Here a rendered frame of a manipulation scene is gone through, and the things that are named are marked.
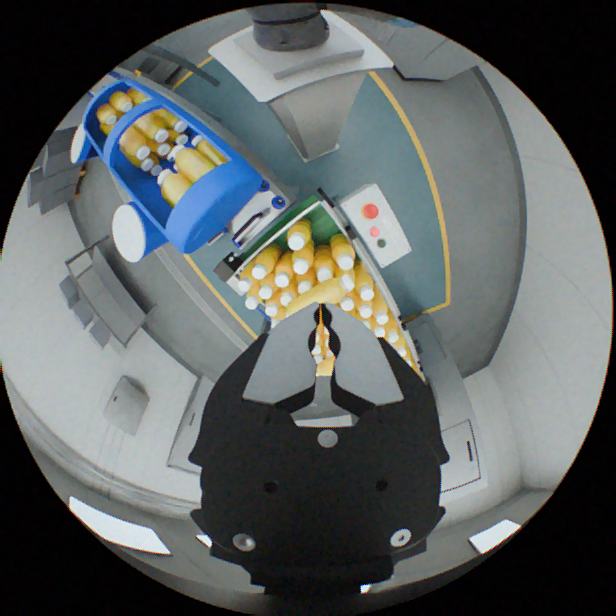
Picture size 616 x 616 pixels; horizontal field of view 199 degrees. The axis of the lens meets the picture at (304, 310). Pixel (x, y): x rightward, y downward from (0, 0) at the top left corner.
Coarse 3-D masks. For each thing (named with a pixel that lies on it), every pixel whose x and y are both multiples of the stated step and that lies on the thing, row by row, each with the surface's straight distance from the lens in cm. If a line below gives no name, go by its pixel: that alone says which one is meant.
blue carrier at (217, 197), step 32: (96, 96) 101; (160, 96) 75; (96, 128) 110; (192, 128) 53; (128, 160) 87; (160, 160) 82; (128, 192) 58; (160, 192) 71; (192, 192) 39; (224, 192) 37; (256, 192) 58; (160, 224) 56; (192, 224) 38; (224, 224) 61
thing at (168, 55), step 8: (144, 48) 162; (152, 48) 164; (160, 48) 167; (160, 56) 169; (168, 56) 172; (176, 56) 175; (184, 64) 181; (192, 64) 185; (192, 72) 192; (200, 72) 194; (208, 80) 204; (216, 80) 210
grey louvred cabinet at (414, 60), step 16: (352, 16) 235; (368, 32) 224; (384, 32) 204; (400, 32) 190; (416, 32) 177; (432, 32) 167; (384, 48) 212; (400, 48) 194; (416, 48) 180; (432, 48) 169; (448, 48) 172; (464, 48) 177; (400, 64) 200; (416, 64) 185; (432, 64) 191; (448, 64) 198; (464, 64) 205; (416, 80) 220; (432, 80) 231
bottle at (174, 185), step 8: (168, 176) 52; (176, 176) 50; (184, 176) 51; (168, 184) 49; (176, 184) 48; (184, 184) 48; (192, 184) 49; (168, 192) 49; (176, 192) 47; (184, 192) 46; (176, 200) 47
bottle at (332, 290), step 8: (328, 280) 46; (336, 280) 46; (312, 288) 48; (320, 288) 46; (328, 288) 45; (336, 288) 45; (344, 288) 46; (304, 296) 48; (312, 296) 46; (320, 296) 45; (328, 296) 45; (336, 296) 45; (288, 304) 51; (296, 304) 49; (304, 304) 47; (288, 312) 50
